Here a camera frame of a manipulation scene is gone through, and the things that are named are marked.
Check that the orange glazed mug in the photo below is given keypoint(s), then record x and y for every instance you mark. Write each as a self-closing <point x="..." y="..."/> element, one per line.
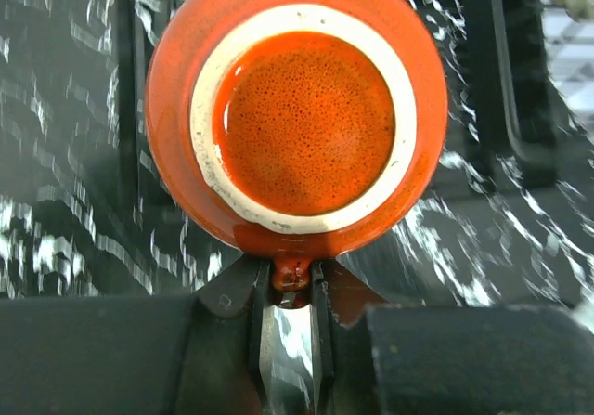
<point x="296" y="130"/>

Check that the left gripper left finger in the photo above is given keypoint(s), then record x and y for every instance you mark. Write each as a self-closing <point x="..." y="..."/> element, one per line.
<point x="188" y="353"/>

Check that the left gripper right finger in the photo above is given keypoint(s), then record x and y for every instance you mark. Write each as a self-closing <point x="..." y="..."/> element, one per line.
<point x="370" y="357"/>

